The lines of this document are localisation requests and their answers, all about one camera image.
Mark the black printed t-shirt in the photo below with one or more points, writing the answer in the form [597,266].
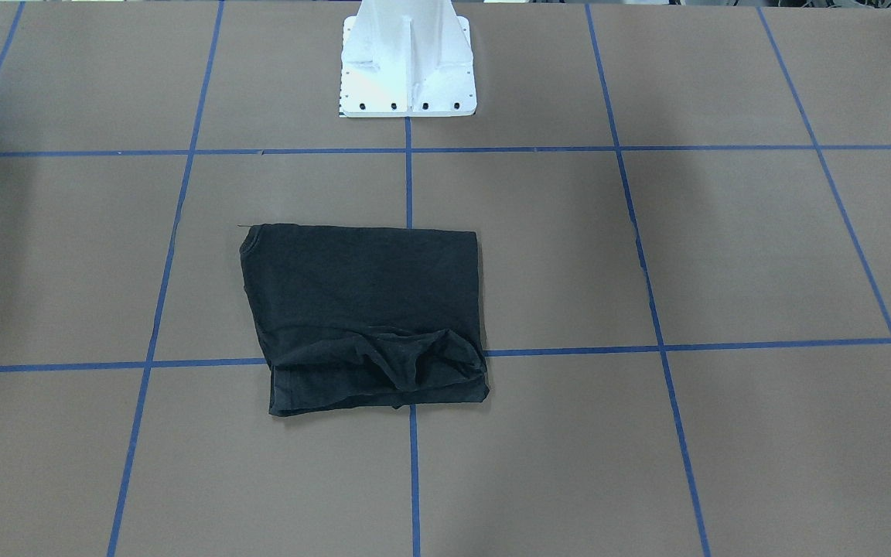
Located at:
[365,317]

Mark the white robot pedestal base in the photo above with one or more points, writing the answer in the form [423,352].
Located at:
[407,59]

